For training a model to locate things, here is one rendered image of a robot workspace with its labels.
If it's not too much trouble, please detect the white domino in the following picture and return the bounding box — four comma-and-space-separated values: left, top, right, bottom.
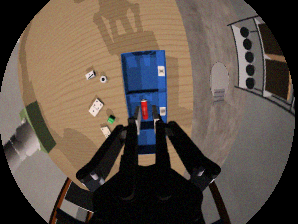
89, 98, 104, 117
101, 125, 111, 138

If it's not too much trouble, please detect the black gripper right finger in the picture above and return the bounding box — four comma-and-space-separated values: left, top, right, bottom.
152, 105, 221, 200

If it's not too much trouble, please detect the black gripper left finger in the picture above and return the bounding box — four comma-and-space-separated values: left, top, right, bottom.
76, 106, 141, 201

